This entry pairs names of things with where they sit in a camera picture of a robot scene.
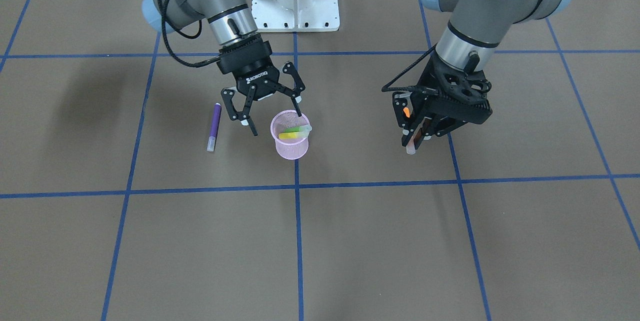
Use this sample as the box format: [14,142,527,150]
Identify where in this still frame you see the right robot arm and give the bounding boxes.
[141,0,306,135]

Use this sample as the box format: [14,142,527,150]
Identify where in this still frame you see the purple marker pen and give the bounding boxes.
[206,103,222,153]

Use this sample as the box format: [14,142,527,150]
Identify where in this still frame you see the green highlighter pen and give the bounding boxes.
[282,124,313,134]

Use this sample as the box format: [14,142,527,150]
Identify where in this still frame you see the yellow highlighter pen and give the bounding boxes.
[278,131,310,141]

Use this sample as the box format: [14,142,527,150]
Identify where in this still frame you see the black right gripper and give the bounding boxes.
[217,40,306,137]

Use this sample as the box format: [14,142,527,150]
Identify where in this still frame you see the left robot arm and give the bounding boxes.
[382,0,572,155]

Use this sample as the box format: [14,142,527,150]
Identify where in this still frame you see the orange highlighter pen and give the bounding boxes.
[402,106,426,155]

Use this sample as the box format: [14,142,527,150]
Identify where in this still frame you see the pink mesh pen holder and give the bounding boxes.
[270,110,311,160]

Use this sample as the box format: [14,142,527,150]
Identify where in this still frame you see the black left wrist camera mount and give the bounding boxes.
[434,65,493,125]

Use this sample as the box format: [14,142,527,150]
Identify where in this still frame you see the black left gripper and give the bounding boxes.
[393,54,480,150]

